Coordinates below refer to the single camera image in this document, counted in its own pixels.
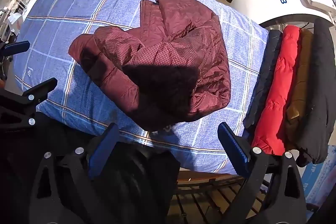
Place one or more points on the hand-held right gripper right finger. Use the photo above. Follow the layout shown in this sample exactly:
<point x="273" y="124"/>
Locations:
<point x="233" y="148"/>

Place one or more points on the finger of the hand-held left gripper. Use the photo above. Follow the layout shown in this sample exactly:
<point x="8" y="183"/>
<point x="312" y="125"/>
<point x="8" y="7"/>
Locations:
<point x="36" y="94"/>
<point x="16" y="47"/>

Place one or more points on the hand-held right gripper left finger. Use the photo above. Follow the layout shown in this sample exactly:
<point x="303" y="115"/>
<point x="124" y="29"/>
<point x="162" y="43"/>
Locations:
<point x="103" y="150"/>

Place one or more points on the maroon checked puffer jacket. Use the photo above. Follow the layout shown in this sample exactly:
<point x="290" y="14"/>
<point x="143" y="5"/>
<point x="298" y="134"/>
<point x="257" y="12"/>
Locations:
<point x="168" y="56"/>

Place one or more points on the blue plaid bed sheet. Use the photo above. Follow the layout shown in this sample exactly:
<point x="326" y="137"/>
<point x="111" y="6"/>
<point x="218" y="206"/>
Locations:
<point x="78" y="8"/>

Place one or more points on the red puffer jacket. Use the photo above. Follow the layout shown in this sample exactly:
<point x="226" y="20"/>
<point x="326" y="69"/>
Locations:
<point x="278" y="87"/>

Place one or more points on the navy quilted jacket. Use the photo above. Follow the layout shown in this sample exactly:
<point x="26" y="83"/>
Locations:
<point x="263" y="74"/>

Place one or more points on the brown jacket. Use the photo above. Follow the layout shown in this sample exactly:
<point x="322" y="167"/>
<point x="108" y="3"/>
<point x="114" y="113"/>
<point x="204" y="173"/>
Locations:
<point x="299" y="87"/>

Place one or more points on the light blue printed bag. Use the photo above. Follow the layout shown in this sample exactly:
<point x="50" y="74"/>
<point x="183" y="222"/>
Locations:
<point x="320" y="182"/>

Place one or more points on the black jacket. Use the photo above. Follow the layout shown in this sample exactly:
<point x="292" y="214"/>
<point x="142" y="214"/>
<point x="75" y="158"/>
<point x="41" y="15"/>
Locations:
<point x="319" y="98"/>

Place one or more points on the wooden bed frame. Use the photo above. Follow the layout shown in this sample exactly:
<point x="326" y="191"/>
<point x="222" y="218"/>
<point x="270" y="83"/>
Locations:
<point x="210" y="195"/>

